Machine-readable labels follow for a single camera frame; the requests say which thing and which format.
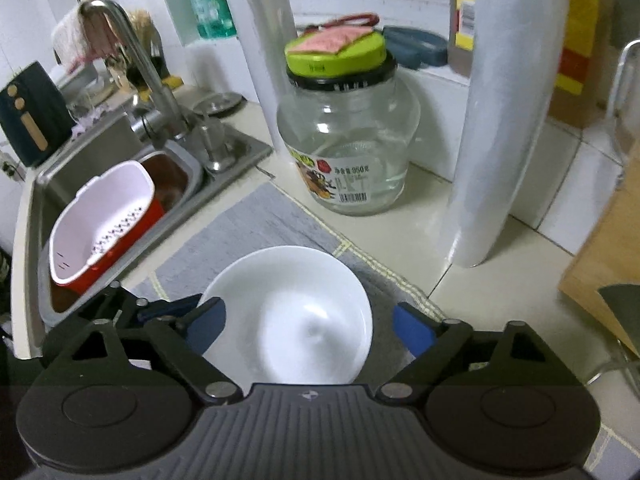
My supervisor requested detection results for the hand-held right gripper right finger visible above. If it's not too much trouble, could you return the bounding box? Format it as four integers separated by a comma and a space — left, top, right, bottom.
375, 302, 578, 405

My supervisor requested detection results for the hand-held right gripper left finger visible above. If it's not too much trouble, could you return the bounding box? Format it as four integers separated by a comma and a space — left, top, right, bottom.
40, 296, 241, 405

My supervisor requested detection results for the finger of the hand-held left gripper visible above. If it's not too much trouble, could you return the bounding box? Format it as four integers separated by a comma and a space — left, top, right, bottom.
135, 296, 202, 327
75, 281, 149, 328

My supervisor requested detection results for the white floral bowl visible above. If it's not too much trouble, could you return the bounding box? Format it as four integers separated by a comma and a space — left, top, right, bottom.
197, 246, 375, 385

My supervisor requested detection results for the red and white colander basket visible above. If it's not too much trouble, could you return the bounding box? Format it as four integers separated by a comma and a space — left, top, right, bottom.
48, 160, 166, 295

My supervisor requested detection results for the blue grey checked table mat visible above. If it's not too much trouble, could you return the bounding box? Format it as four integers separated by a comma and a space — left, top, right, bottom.
125, 182, 640, 480

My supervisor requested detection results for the steel sink soap pump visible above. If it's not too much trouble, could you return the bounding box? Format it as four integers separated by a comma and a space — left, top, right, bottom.
197, 117, 236, 174

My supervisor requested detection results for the round metal sink lid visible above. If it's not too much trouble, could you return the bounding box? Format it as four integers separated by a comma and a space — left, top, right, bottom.
192, 92, 246, 117

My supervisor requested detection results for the dark green air fryer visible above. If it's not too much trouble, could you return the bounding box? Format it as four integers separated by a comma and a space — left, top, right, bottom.
0, 60, 76, 169

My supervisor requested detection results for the glass jar with green lid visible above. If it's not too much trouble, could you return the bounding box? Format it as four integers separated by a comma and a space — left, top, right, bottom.
276, 25, 422, 217

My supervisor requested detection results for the tall cling film roll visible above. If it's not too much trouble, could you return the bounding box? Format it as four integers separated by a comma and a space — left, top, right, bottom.
445, 0, 571, 269

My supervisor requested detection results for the bamboo cutting board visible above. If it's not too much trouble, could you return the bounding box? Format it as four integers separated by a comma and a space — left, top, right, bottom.
557, 40, 640, 357

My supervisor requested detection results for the steel faucet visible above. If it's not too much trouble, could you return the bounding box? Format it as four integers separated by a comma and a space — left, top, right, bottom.
80, 0, 197, 144

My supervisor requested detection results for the chopstick holder with chopsticks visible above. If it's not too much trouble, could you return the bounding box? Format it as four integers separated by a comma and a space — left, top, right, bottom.
127, 7, 166, 86

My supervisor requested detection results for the pink white dishcloth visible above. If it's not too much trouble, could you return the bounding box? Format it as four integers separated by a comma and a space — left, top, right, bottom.
50, 7, 126, 69

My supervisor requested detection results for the blue grey case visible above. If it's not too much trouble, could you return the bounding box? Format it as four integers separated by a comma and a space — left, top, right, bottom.
382, 25, 450, 70

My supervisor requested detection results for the pink sachet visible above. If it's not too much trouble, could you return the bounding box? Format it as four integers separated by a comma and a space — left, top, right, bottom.
290, 27, 375, 57

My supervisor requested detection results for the green dish soap bottle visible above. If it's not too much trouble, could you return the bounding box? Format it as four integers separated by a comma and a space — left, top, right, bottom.
178, 0, 237, 40

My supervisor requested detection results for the cooking oil bottle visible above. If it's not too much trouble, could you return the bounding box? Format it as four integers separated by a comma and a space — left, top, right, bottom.
447, 0, 609, 129

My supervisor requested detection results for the steel wire rack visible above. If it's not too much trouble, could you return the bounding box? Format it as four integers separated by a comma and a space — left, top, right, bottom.
584, 339, 640, 387

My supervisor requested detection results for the black handled kitchen knife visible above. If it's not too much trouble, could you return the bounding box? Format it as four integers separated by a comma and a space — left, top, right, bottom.
597, 283, 640, 342

